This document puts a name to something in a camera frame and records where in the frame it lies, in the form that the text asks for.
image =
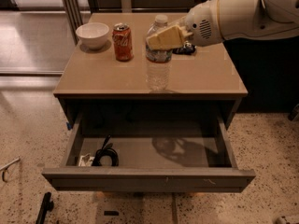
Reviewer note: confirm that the white ceramic bowl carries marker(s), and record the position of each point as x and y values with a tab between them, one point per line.
93	35

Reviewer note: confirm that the grey cabinet with counter top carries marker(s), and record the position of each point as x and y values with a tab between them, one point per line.
208	74

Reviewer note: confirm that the open grey top drawer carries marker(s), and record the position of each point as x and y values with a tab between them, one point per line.
136	152

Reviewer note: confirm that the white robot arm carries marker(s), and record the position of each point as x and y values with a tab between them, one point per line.
255	19

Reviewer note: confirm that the dark blue chip bag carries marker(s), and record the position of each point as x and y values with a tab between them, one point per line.
186	49

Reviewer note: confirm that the clear plastic water bottle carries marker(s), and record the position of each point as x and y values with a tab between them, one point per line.
158	61

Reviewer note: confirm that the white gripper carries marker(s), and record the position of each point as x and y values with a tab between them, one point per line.
202	24

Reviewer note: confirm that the orange soda can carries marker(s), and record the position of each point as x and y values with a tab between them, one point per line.
122	40

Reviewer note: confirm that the metal rod on floor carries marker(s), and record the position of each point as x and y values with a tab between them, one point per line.
4	168

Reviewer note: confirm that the small white packet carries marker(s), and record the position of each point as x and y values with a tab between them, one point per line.
85	160

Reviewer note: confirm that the metal window frame rail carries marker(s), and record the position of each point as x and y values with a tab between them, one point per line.
124	0

